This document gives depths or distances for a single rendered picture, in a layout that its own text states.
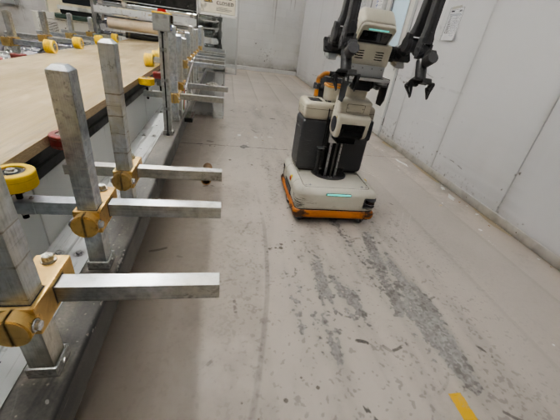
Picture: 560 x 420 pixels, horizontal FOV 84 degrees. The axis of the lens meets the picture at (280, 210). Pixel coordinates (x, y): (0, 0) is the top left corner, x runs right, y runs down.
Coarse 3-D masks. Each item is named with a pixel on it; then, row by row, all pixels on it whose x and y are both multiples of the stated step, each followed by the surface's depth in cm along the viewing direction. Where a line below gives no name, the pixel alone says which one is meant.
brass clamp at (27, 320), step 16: (64, 256) 50; (48, 272) 47; (64, 272) 49; (48, 288) 44; (32, 304) 42; (48, 304) 45; (0, 320) 39; (16, 320) 40; (32, 320) 41; (48, 320) 45; (0, 336) 40; (16, 336) 40; (32, 336) 41
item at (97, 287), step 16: (192, 272) 52; (208, 272) 52; (64, 288) 46; (80, 288) 46; (96, 288) 47; (112, 288) 47; (128, 288) 48; (144, 288) 48; (160, 288) 49; (176, 288) 49; (192, 288) 50; (208, 288) 50
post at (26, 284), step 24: (0, 168) 35; (0, 192) 35; (0, 216) 35; (0, 240) 36; (24, 240) 40; (0, 264) 38; (24, 264) 40; (0, 288) 39; (24, 288) 40; (48, 336) 46; (48, 360) 47
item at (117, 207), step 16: (16, 208) 64; (32, 208) 65; (48, 208) 65; (64, 208) 66; (112, 208) 68; (128, 208) 68; (144, 208) 69; (160, 208) 69; (176, 208) 70; (192, 208) 70; (208, 208) 71
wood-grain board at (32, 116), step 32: (0, 64) 153; (32, 64) 163; (96, 64) 188; (128, 64) 204; (0, 96) 107; (32, 96) 112; (96, 96) 123; (0, 128) 81; (32, 128) 84; (0, 160) 66
